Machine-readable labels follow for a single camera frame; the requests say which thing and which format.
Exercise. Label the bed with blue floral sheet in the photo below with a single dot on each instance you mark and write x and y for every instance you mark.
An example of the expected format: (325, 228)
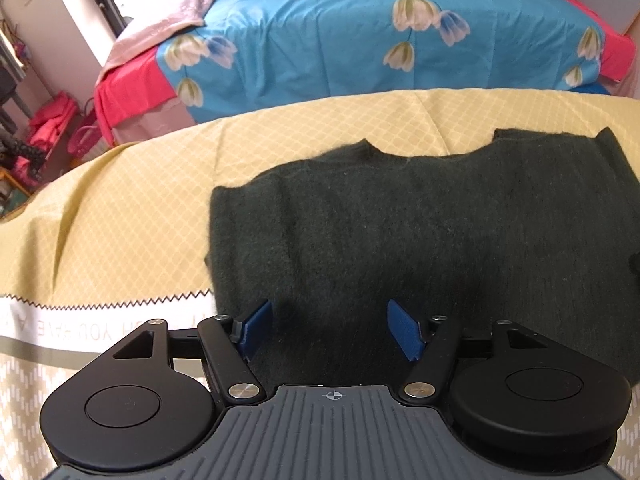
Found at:
(130, 95)

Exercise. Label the pink blanket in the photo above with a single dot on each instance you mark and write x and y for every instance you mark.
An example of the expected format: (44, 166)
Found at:
(160, 25)

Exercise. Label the yellow and white patterned cloth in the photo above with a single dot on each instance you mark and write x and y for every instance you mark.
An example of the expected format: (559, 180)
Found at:
(115, 220)

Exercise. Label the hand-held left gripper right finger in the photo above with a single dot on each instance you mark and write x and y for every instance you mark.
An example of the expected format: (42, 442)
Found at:
(405, 330)

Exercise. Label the red cloth bag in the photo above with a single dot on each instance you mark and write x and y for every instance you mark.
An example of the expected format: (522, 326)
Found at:
(47, 120)

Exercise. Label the blue floral quilt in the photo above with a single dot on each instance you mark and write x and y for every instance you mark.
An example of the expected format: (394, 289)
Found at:
(380, 35)

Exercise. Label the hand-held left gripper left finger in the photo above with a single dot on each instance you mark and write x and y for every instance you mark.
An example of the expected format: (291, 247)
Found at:
(257, 327)

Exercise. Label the dark green knit sweater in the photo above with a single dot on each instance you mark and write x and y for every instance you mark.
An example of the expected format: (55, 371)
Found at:
(400, 250)

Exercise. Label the pink basket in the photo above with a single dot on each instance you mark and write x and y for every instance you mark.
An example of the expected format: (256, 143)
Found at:
(85, 137)

